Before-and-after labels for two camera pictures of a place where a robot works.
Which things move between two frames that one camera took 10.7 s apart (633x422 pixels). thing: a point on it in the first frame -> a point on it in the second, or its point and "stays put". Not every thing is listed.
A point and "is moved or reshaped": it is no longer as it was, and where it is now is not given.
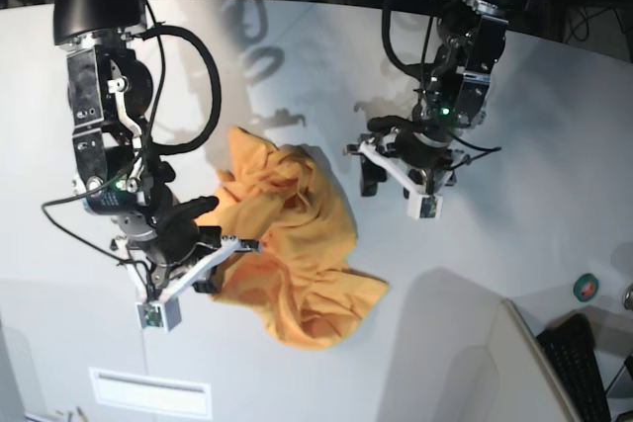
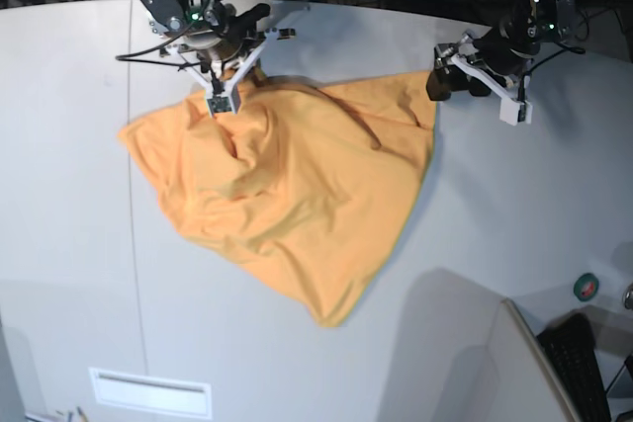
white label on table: x=151 y=393 stays put
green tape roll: x=586 y=288 stays put
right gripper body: x=412 y=147 -> x=509 y=46
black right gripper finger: x=370 y=176 -> x=445 y=79
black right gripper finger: x=434 y=177 -> x=478 y=88
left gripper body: x=167 y=246 -> x=227 y=34
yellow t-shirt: x=294 y=202 is moved or reshaped
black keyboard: x=570 y=349 stays put
